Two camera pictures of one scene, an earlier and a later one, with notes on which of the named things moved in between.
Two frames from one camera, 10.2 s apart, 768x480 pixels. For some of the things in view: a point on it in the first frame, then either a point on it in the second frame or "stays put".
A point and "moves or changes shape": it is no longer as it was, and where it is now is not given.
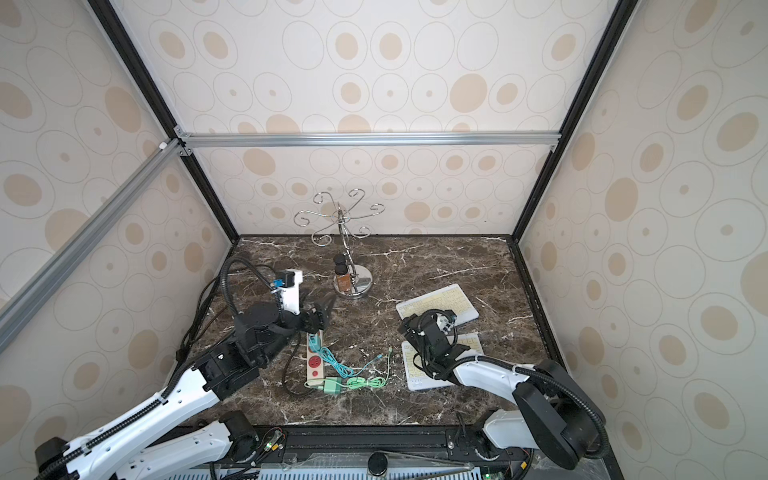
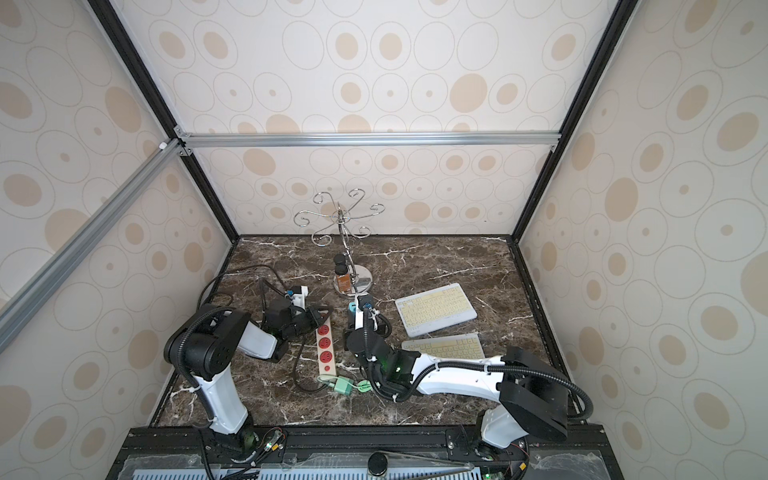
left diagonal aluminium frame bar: (145, 175) stays put
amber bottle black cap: (341, 270) stays put
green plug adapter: (332, 387) moves or changes shape
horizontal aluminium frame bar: (370, 139) stays put
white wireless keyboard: (451, 297) stays put
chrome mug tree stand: (361, 278) stays put
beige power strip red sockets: (315, 368) moves or changes shape
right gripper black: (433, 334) to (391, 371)
